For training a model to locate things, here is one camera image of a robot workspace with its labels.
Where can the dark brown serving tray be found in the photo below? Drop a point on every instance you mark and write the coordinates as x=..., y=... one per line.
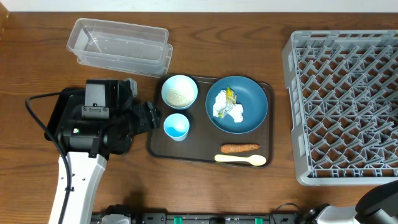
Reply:
x=204, y=139

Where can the light blue cup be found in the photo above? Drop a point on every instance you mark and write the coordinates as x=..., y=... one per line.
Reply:
x=176, y=126

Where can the grey dishwasher rack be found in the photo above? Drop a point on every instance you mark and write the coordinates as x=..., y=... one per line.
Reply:
x=343, y=95

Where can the clear plastic bin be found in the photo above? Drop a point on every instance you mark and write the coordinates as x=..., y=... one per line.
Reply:
x=123, y=47

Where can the cream plastic spoon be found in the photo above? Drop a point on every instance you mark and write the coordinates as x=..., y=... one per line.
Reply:
x=254, y=160

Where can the light blue rice bowl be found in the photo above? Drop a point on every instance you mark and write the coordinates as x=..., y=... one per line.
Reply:
x=179, y=92

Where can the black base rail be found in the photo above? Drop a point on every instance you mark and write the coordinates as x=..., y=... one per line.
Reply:
x=125, y=214

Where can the yellow snack wrapper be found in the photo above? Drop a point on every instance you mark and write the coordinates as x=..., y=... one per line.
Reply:
x=230, y=101

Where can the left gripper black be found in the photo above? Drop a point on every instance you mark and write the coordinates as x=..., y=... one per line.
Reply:
x=143, y=117

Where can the dark blue plate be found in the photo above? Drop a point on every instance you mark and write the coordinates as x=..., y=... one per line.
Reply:
x=249, y=94

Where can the black plastic tray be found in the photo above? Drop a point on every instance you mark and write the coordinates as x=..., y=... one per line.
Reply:
x=57, y=105

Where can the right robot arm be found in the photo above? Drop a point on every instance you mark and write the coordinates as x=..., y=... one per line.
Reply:
x=378, y=206

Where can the orange carrot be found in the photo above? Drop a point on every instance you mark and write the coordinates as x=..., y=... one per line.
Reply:
x=236, y=148

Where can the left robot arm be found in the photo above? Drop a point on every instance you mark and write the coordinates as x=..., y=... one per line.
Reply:
x=78, y=180

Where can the crumpled white tissue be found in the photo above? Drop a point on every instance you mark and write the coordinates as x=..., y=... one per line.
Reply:
x=236, y=113

